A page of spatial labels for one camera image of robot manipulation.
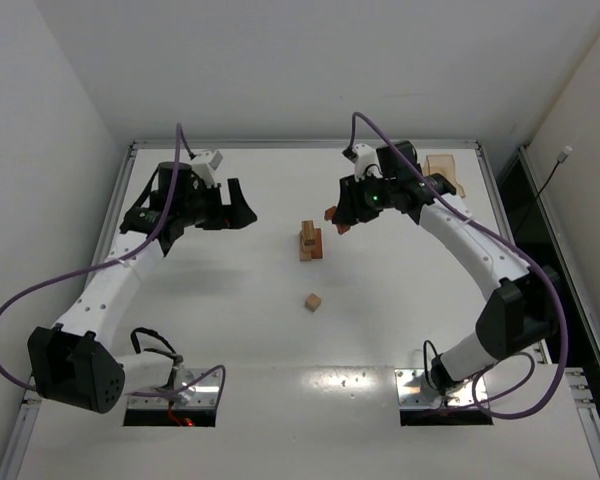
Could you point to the long light wood block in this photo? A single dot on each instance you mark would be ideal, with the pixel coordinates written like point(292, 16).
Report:
point(305, 251)

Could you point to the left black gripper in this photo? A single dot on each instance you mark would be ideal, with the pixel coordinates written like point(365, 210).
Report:
point(222, 206)

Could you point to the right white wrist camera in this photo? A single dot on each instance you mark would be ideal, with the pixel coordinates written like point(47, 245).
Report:
point(364, 159)

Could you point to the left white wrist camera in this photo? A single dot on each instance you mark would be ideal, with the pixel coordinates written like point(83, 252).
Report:
point(205, 166)

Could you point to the transparent orange plastic tray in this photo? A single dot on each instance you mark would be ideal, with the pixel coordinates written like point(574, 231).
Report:
point(443, 164)

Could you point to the small dark wood cube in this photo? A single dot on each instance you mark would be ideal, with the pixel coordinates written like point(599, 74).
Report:
point(329, 217)

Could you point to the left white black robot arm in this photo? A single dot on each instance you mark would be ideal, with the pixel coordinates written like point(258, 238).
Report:
point(71, 361)

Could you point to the metal base plate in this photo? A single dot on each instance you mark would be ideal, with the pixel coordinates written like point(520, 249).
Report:
point(196, 394)
point(415, 394)

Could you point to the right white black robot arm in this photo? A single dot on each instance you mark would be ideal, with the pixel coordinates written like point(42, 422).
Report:
point(518, 311)

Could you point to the small light cube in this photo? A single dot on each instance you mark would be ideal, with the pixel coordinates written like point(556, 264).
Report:
point(312, 302)

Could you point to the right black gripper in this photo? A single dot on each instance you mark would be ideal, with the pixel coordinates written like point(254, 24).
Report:
point(357, 201)

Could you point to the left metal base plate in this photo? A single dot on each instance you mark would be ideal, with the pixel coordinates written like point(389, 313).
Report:
point(196, 394)

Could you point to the long dark wood block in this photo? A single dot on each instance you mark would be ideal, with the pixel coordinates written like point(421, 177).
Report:
point(318, 252)

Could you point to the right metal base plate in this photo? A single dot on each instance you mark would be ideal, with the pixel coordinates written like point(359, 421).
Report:
point(415, 394)

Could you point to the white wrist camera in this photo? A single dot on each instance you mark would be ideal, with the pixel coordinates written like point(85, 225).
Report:
point(205, 166)
point(364, 159)

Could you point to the aluminium table frame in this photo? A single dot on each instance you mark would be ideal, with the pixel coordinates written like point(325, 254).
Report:
point(312, 395)

